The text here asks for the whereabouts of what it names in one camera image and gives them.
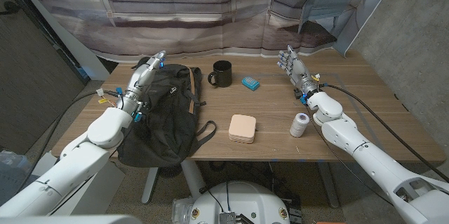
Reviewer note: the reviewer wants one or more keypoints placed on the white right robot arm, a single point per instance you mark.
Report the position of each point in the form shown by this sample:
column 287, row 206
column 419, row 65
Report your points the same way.
column 372, row 161

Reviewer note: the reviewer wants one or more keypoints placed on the white tape roll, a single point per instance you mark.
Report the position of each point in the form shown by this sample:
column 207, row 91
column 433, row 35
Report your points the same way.
column 299, row 125

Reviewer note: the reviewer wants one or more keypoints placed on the clear plastic container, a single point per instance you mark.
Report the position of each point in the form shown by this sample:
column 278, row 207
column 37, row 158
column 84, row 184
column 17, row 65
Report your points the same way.
column 180, row 211

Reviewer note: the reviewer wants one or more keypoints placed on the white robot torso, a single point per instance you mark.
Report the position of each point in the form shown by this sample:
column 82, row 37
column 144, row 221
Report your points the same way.
column 242, row 203

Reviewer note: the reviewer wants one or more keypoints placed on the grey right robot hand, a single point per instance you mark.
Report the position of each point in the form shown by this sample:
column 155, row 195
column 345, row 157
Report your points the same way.
column 298, row 71

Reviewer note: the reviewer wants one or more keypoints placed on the grey slanted table leg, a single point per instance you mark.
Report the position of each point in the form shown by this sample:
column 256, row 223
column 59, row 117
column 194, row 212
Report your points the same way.
column 329, row 185

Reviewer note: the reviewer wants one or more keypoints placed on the white slanted table leg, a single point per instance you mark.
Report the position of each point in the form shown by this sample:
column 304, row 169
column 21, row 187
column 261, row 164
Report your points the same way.
column 150, row 185

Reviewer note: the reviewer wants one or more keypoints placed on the black cup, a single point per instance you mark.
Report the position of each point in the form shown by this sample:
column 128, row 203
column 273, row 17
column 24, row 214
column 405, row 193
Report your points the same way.
column 224, row 74

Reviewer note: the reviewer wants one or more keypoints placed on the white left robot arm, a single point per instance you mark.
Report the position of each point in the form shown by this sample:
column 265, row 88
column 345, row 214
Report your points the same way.
column 77, row 164

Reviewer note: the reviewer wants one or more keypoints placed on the pink jewelry box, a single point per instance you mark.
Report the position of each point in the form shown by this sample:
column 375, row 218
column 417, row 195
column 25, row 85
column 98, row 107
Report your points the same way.
column 242, row 127

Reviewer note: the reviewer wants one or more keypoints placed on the white table column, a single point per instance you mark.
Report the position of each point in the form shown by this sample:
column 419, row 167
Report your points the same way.
column 193, row 178

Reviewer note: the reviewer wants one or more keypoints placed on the person's leg in jeans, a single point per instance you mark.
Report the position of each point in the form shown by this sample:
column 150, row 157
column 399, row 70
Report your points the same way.
column 12, row 182

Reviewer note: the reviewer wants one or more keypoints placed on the white backdrop stand post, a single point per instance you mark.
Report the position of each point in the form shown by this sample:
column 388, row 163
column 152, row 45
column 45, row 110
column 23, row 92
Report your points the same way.
column 73, row 46

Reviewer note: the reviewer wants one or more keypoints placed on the blue ridged small object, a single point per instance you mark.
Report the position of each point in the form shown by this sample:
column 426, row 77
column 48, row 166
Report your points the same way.
column 250, row 83

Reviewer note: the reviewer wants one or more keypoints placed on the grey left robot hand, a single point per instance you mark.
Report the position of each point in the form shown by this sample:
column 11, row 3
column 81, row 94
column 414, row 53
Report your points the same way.
column 138, row 83

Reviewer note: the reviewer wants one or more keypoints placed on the black backpack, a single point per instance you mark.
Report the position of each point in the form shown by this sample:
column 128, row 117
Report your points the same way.
column 168, row 122

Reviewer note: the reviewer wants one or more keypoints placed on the printed sofa backdrop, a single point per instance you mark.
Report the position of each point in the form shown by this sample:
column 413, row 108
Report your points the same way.
column 175, row 13

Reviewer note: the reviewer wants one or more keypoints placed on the white floor board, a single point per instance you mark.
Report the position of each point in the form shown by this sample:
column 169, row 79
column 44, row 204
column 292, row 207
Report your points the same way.
column 105, row 185

